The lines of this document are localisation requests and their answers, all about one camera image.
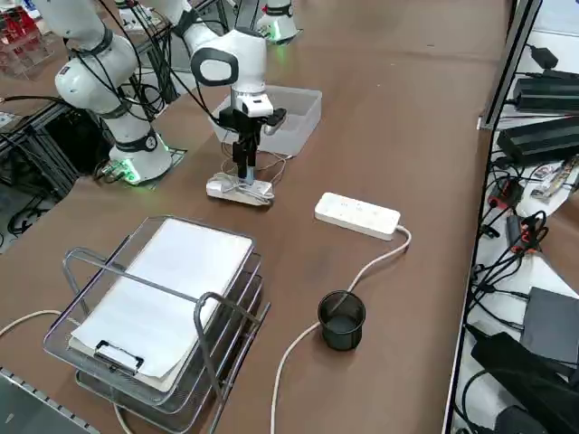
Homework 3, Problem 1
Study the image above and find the clear rack with red packets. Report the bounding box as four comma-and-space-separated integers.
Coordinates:
0, 8, 56, 80

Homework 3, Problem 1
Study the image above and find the short white power strip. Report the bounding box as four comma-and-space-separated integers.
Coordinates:
206, 173, 276, 207

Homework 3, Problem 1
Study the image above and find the dark grey flat box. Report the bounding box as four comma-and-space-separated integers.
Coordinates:
519, 287, 579, 368

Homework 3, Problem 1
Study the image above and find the bundled white cord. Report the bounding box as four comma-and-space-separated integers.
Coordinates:
212, 174, 276, 205

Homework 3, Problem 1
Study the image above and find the thick beige power strip cable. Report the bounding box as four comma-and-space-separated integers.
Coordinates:
270, 223, 413, 434

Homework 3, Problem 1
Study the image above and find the black bag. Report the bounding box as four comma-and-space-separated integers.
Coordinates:
470, 332, 579, 434

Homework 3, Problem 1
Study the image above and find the long white power strip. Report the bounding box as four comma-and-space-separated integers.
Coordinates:
314, 192, 403, 242

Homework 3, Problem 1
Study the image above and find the thin white charger cable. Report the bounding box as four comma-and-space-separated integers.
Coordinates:
221, 151, 296, 186

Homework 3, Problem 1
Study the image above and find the black clipboard clip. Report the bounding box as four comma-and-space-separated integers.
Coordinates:
93, 340, 146, 375

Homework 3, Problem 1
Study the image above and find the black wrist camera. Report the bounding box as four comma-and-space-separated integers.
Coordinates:
264, 108, 290, 137

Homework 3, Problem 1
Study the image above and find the translucent plastic bin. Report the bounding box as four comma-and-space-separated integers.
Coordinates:
212, 88, 324, 157

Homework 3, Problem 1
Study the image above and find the metal wire document tray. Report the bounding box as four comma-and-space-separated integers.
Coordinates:
43, 215, 271, 434

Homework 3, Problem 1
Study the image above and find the white paper stack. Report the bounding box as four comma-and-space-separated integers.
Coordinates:
68, 218, 253, 392

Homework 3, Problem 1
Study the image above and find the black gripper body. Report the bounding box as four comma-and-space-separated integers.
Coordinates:
220, 107, 272, 146

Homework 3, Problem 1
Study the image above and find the aluminium frame post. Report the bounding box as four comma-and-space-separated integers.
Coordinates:
479, 0, 544, 132

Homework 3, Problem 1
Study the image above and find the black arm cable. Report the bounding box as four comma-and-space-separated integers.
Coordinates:
62, 0, 236, 137

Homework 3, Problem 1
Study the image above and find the black mesh pen cup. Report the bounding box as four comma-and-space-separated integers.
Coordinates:
317, 290, 366, 352

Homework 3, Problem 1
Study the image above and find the small black plug adapter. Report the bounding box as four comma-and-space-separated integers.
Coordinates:
528, 43, 560, 70

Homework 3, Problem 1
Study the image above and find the large black power adapter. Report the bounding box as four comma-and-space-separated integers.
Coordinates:
497, 115, 579, 166
513, 70, 579, 114

